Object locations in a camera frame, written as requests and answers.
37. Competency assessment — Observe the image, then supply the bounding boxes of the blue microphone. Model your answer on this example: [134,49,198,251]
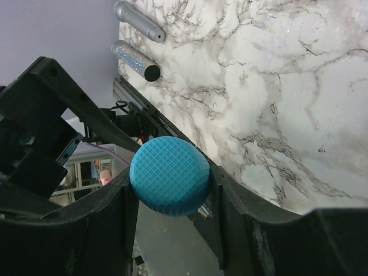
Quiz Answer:
[129,136,210,217]

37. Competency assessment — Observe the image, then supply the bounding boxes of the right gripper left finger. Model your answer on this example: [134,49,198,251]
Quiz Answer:
[1,169,139,275]

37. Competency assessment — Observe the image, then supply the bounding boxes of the tall grey microphone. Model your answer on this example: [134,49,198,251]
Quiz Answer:
[114,1,166,43]

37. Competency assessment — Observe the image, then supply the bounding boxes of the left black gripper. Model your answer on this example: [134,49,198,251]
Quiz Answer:
[1,56,139,198]

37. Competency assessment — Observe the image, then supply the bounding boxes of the glitter handle microphone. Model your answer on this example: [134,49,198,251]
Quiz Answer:
[112,40,160,82]

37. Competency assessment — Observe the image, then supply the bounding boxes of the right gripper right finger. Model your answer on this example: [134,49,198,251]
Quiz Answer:
[210,164,367,275]

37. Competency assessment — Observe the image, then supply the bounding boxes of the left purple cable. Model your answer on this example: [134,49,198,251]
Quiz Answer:
[86,142,130,166]

